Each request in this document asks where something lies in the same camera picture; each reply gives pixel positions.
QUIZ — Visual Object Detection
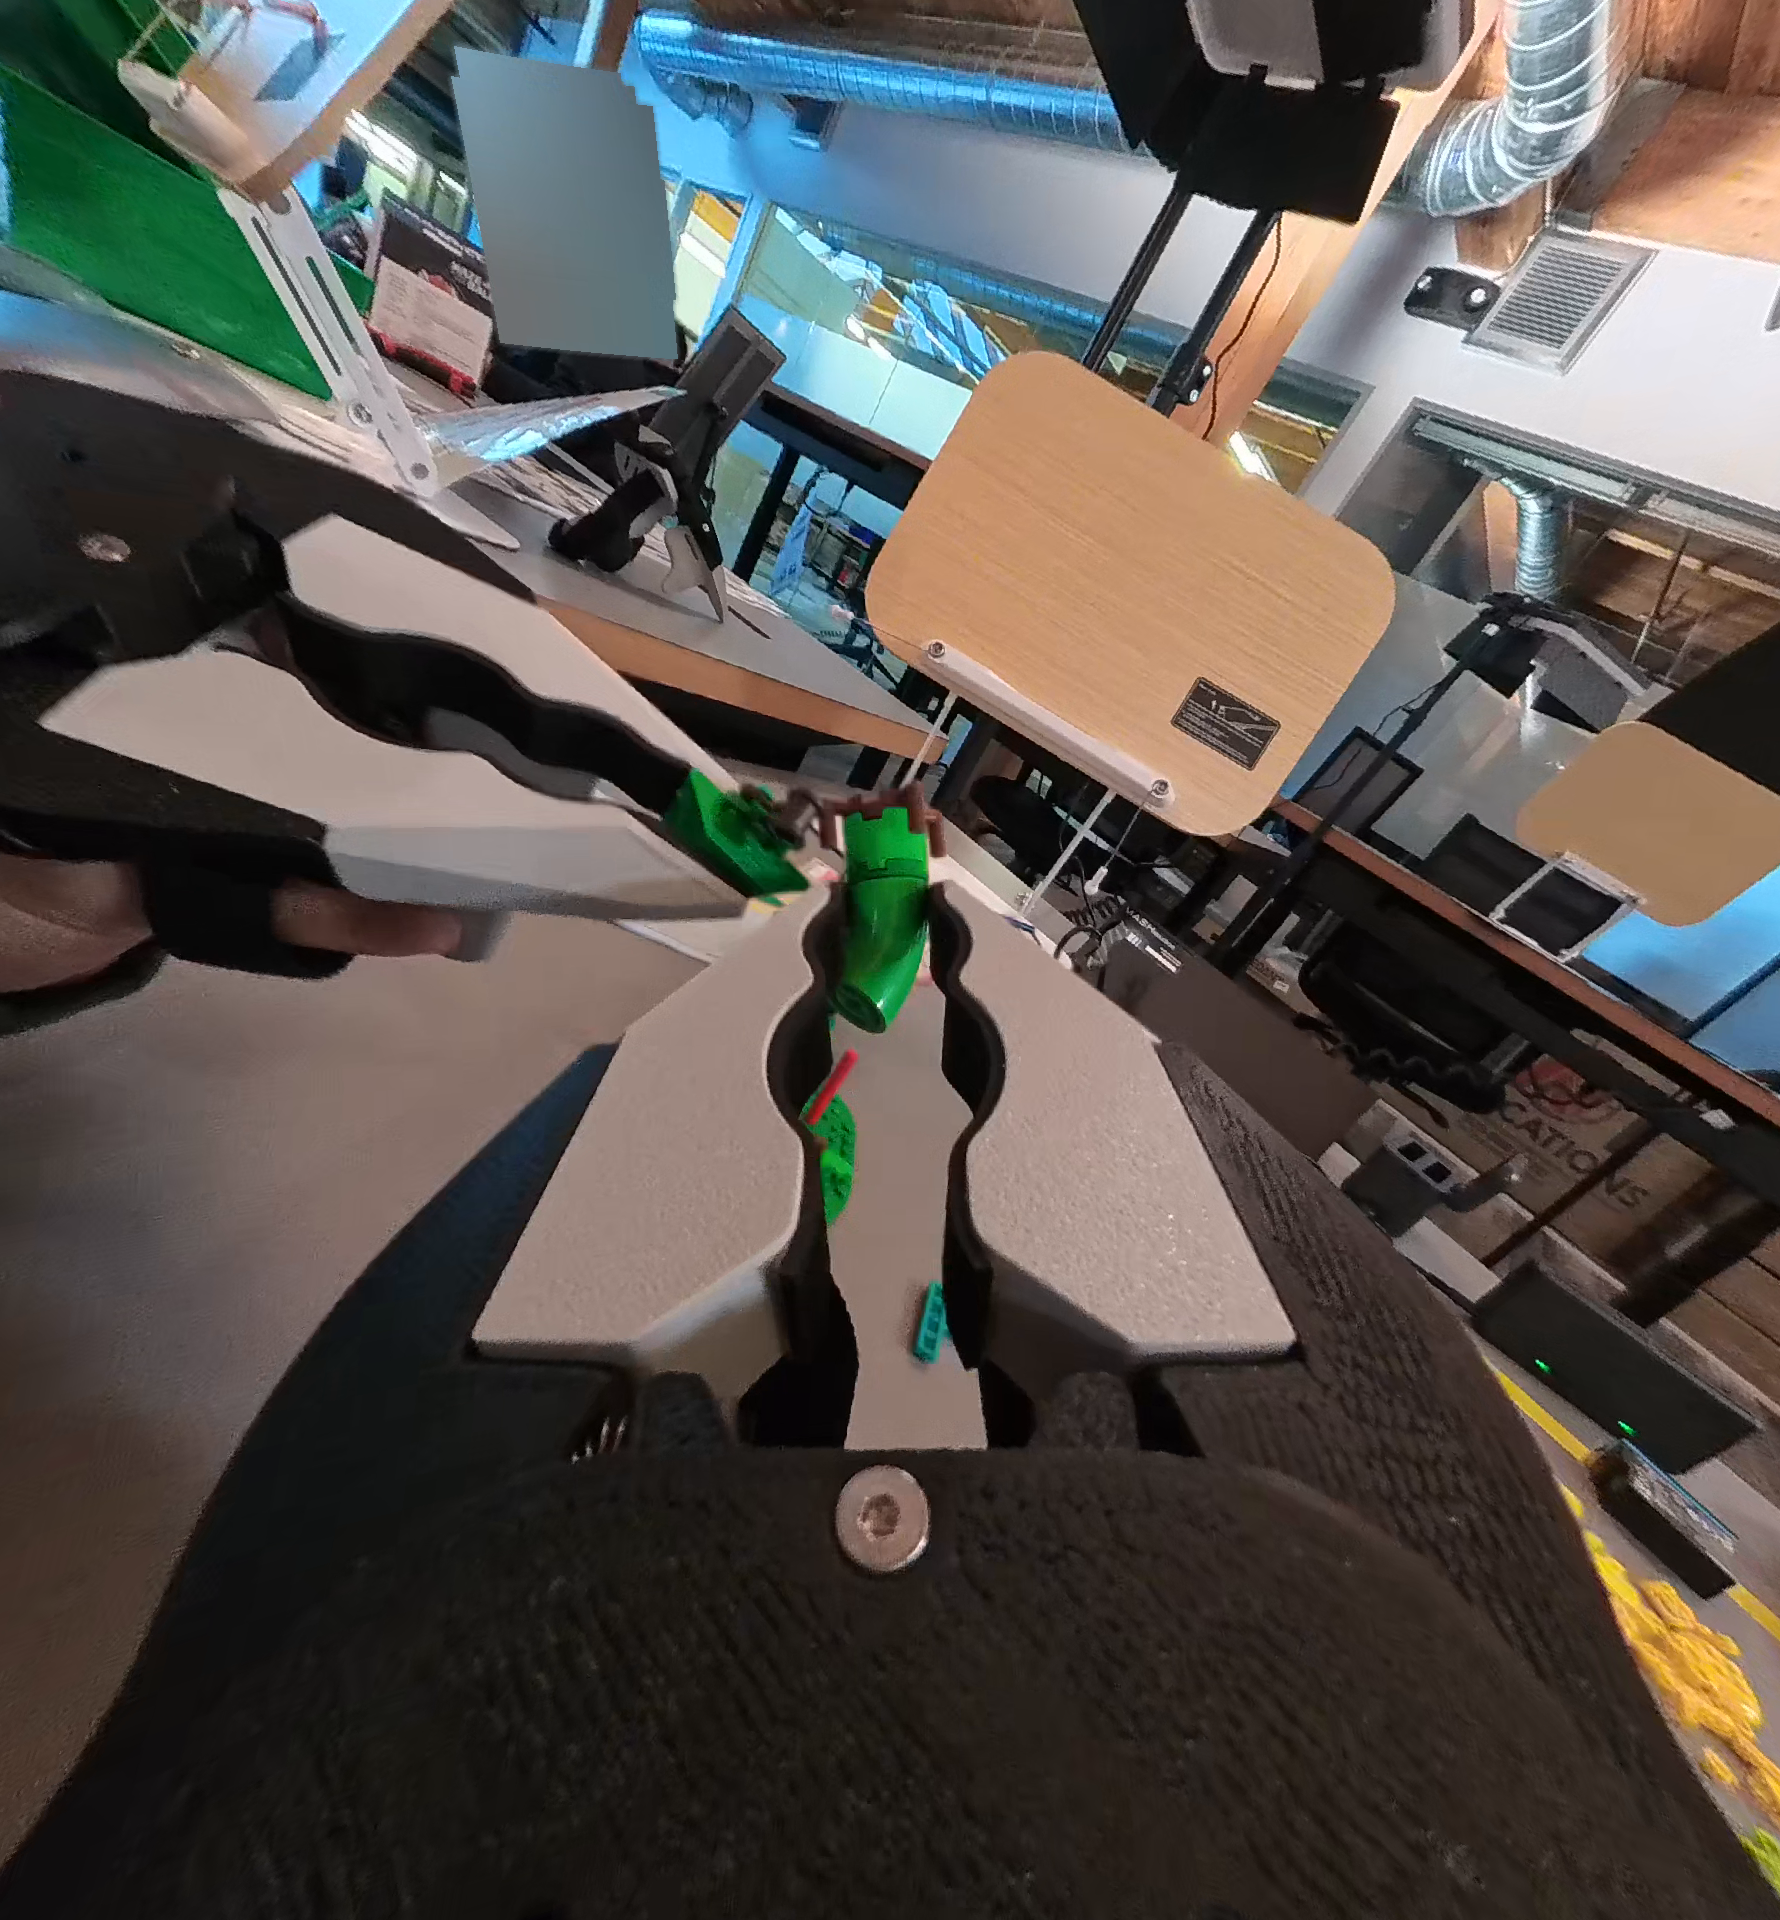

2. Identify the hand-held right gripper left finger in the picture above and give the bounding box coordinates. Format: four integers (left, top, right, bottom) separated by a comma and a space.
474, 884, 859, 1374

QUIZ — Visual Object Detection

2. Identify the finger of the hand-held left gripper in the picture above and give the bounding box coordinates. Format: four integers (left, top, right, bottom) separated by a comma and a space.
42, 627, 754, 923
252, 515, 724, 825

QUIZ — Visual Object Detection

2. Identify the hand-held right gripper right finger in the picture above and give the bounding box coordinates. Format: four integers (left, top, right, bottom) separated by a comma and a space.
924, 882, 1300, 1378

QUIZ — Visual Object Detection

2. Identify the curved green lego piece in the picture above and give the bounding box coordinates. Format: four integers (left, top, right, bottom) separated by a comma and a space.
827, 799, 937, 1038

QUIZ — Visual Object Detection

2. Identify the printed lego box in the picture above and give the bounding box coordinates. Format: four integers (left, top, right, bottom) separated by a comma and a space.
1596, 1437, 1741, 1599

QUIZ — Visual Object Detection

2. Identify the pile of yellow lego pieces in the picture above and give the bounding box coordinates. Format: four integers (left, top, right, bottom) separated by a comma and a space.
1578, 1531, 1780, 1836

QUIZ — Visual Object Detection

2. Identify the person's left hand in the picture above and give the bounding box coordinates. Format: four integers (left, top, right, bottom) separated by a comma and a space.
0, 828, 475, 999

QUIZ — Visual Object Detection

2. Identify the grey top desk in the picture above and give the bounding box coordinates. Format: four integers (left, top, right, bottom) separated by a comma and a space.
380, 349, 956, 758

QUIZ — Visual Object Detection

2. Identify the silver foil sheet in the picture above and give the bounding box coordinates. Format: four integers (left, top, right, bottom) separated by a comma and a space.
422, 383, 686, 470

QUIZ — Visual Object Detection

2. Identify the black clamp tool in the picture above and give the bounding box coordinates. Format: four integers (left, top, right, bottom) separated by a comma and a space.
547, 307, 790, 627

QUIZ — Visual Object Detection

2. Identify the green board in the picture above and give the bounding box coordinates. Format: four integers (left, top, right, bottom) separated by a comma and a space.
0, 0, 381, 404

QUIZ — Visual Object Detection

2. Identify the black red printed box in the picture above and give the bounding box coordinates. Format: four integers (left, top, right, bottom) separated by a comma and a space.
366, 195, 496, 379

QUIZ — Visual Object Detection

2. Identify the long wooden desk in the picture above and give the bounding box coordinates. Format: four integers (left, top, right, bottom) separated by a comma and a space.
1270, 792, 1780, 1216

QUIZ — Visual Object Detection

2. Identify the black box with green lights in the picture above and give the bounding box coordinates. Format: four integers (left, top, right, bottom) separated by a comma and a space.
1475, 1260, 1759, 1479

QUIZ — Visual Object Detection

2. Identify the wooden chair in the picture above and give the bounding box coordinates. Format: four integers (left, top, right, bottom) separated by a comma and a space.
863, 352, 1396, 836

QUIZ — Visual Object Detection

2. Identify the small wooden board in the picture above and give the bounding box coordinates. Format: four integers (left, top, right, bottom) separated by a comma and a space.
1491, 722, 1780, 962

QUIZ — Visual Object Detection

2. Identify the black light stand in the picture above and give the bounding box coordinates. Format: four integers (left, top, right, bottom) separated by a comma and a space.
1083, 177, 1286, 424

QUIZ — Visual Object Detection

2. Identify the black studio light panel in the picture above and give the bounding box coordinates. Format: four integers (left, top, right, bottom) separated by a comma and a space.
1075, 0, 1476, 228

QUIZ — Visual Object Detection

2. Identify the wooden board with white bracket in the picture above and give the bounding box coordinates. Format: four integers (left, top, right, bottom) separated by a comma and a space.
115, 0, 460, 501

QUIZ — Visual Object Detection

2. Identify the straight silver ventilation duct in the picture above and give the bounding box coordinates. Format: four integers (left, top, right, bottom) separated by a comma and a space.
631, 5, 1139, 155

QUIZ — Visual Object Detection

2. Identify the wall vent grille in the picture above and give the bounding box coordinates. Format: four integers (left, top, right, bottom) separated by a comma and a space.
1465, 226, 1657, 372

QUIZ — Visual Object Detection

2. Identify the bent silver flexible duct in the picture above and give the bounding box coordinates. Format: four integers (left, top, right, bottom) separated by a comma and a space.
1392, 0, 1690, 221

